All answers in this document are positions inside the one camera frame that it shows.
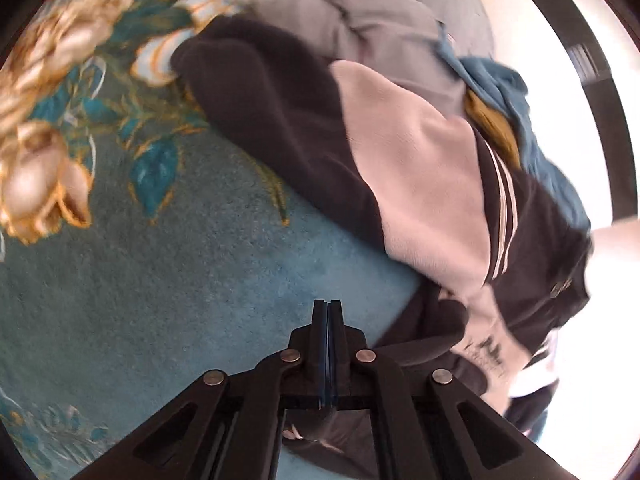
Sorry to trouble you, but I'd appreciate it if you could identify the teal floral blanket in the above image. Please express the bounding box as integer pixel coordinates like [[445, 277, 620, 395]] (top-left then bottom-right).
[[0, 0, 426, 480]]

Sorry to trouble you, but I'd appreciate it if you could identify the mustard garment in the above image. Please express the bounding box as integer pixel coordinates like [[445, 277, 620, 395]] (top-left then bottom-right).
[[465, 90, 523, 167]]

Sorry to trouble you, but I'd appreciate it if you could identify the blue garment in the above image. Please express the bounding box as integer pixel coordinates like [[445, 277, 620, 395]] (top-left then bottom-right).
[[435, 25, 593, 236]]

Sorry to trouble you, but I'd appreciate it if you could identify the white wardrobe with black stripe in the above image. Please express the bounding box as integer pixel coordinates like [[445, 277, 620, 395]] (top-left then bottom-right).
[[465, 0, 640, 231]]

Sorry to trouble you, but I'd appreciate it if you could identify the light blue flowered quilt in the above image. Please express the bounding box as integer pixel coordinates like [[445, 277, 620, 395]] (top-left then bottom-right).
[[200, 0, 501, 121]]

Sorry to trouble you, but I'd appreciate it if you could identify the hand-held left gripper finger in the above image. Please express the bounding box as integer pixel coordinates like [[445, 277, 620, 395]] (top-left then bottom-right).
[[328, 299, 581, 480], [72, 299, 329, 480]]

